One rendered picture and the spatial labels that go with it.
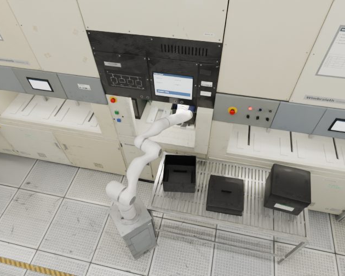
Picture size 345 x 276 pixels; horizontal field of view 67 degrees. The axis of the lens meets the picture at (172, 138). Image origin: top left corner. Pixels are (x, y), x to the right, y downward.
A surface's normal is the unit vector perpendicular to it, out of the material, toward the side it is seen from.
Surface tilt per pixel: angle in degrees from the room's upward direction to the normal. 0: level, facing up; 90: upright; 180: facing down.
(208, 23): 92
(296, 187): 0
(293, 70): 90
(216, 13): 89
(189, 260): 0
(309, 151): 0
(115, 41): 90
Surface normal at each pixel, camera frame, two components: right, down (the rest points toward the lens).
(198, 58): -0.22, 0.77
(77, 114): -0.03, -0.62
